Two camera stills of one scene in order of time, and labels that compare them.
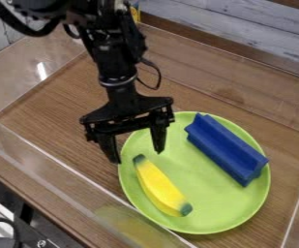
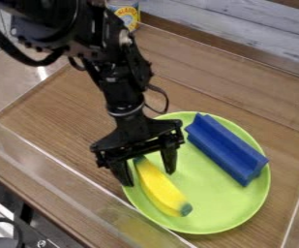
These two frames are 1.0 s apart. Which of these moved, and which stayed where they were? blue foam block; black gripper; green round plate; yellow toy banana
Moved: black gripper
Stayed: blue foam block; yellow toy banana; green round plate
